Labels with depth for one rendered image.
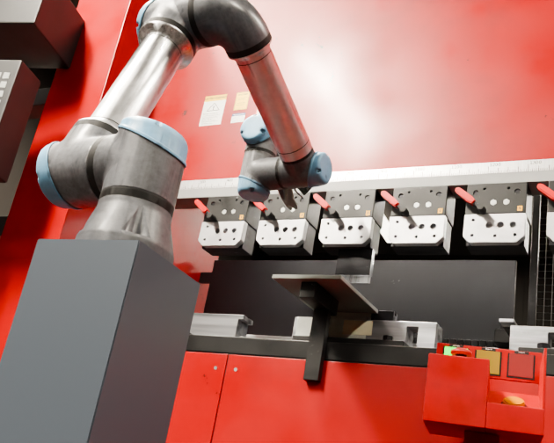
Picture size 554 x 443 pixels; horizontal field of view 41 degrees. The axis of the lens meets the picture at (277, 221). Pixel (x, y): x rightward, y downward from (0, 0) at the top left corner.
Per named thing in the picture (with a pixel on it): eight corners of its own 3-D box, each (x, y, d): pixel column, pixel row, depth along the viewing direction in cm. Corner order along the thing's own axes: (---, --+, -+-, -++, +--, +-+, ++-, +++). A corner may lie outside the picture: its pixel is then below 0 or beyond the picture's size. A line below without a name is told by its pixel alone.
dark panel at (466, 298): (190, 372, 272) (214, 259, 288) (193, 374, 274) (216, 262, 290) (508, 399, 219) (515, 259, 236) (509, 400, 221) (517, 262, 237)
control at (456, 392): (422, 419, 130) (431, 320, 136) (429, 433, 144) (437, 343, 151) (543, 436, 124) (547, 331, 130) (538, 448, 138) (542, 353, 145)
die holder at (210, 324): (97, 338, 229) (105, 308, 232) (109, 344, 233) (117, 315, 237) (237, 347, 205) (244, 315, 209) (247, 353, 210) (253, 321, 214)
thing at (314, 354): (286, 370, 170) (301, 281, 178) (311, 384, 182) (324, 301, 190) (302, 371, 168) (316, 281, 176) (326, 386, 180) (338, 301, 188)
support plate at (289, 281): (272, 278, 180) (272, 274, 180) (314, 311, 201) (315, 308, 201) (340, 279, 171) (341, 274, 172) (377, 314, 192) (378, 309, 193)
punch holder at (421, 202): (386, 243, 197) (393, 187, 203) (396, 255, 203) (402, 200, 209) (442, 243, 190) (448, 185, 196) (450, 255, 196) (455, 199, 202)
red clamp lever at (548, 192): (539, 180, 181) (572, 202, 175) (542, 187, 184) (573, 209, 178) (534, 185, 181) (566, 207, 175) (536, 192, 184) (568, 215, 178)
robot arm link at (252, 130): (234, 143, 171) (241, 112, 174) (256, 166, 180) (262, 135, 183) (264, 141, 167) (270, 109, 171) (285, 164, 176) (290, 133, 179)
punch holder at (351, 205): (317, 243, 206) (325, 190, 212) (329, 255, 213) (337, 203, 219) (368, 243, 199) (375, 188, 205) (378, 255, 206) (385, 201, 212)
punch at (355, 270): (333, 281, 203) (338, 249, 206) (336, 283, 204) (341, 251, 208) (368, 281, 198) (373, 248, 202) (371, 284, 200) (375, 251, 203)
